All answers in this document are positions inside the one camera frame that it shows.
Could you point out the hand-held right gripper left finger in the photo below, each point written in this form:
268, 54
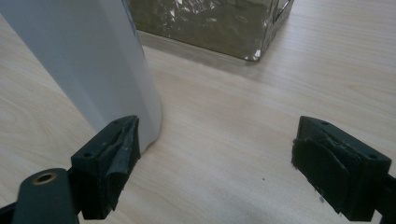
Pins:
104, 165

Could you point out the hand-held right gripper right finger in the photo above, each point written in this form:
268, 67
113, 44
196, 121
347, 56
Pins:
336, 168

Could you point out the white plastic bottle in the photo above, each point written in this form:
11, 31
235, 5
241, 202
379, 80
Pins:
93, 65

